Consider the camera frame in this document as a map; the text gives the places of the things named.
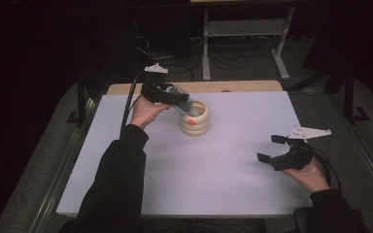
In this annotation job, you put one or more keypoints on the person's left hand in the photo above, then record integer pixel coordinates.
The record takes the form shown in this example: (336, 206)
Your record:
(145, 113)

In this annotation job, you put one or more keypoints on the person's right hand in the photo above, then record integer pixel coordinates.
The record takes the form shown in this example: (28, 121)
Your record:
(309, 179)

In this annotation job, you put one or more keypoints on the black metal stand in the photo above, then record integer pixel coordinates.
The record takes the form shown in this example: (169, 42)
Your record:
(81, 100)
(353, 103)

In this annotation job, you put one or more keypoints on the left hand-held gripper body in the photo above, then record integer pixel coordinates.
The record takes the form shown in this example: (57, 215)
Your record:
(153, 87)

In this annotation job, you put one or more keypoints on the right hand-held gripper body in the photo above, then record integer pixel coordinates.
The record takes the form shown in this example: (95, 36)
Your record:
(294, 157)

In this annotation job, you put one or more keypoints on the grey metal table frame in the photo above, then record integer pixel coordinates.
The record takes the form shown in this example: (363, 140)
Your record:
(244, 27)

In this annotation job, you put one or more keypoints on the cream ringed holder cup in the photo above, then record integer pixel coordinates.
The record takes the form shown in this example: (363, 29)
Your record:
(196, 124)

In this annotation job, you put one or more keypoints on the light blue hairbrush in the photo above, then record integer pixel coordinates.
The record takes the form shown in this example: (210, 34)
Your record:
(184, 105)

